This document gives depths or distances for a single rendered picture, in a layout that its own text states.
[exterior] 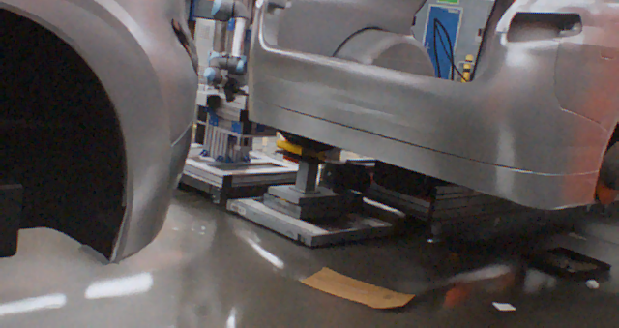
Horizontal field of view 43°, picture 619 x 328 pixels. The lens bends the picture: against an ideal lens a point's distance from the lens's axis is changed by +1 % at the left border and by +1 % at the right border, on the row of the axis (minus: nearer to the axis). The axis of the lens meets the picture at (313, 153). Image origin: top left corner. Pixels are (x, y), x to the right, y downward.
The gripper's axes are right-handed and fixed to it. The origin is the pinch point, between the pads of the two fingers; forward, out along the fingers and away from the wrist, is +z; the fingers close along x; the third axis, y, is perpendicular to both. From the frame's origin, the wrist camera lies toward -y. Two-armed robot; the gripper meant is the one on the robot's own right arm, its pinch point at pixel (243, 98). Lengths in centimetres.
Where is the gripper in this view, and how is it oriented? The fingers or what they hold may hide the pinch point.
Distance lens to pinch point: 526.6
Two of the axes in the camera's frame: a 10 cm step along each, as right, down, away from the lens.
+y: 0.7, -9.1, 4.1
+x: -7.9, 2.0, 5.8
